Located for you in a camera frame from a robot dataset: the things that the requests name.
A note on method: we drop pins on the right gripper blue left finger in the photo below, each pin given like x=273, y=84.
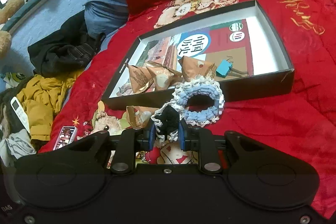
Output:
x=149, y=136

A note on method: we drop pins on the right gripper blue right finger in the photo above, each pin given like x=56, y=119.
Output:
x=184, y=135

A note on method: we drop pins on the black white-trimmed scrunchie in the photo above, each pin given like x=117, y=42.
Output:
x=165, y=125

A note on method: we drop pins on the blue white crochet scrunchie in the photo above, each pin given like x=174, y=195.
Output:
x=199, y=102

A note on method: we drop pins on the brown snack packet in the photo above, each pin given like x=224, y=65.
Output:
x=140, y=79
x=139, y=116
x=162, y=75
x=191, y=68

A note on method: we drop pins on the green hair clip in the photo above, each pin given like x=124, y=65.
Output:
x=124, y=123

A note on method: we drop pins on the smartphone with lit screen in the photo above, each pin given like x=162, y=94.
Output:
x=66, y=136

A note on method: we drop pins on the black shallow cardboard box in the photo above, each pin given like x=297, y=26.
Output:
x=273, y=72

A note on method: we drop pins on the mustard yellow jacket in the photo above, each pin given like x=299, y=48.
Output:
x=42, y=99

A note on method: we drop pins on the black clothing pile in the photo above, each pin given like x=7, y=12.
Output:
x=66, y=50

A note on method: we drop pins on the white remote control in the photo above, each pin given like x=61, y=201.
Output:
x=21, y=114

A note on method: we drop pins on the grey cloth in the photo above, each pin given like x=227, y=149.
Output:
x=15, y=146

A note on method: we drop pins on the panda print cloth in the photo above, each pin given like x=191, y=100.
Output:
x=11, y=79

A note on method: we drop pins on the red embroidered bear blanket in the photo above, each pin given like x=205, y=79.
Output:
x=301, y=123

